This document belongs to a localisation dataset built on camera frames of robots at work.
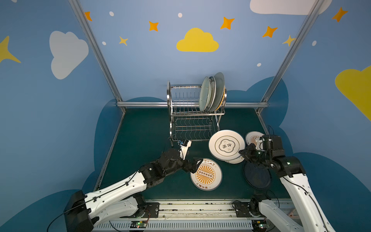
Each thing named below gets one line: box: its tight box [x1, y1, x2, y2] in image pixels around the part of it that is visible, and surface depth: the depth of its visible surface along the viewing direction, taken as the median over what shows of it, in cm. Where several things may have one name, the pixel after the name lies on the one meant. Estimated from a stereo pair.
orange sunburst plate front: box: [189, 158, 223, 191], surface depth 88 cm
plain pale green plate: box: [209, 72, 226, 112], surface depth 77 cm
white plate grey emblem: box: [208, 129, 246, 160], surface depth 80 cm
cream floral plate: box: [216, 151, 245, 164], surface depth 75 cm
